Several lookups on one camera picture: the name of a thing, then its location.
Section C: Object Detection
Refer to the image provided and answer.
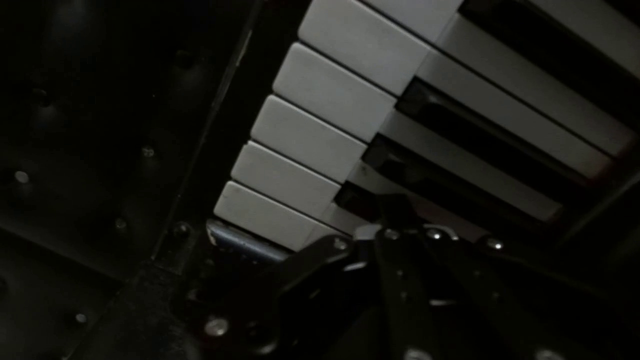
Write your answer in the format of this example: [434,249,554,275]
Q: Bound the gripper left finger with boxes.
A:
[178,197,414,360]

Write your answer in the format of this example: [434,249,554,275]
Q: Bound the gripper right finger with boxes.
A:
[398,198,606,360]

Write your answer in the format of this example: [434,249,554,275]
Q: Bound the black upright piano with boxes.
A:
[131,0,640,360]

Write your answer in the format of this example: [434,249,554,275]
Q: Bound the black piano key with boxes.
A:
[360,132,590,215]

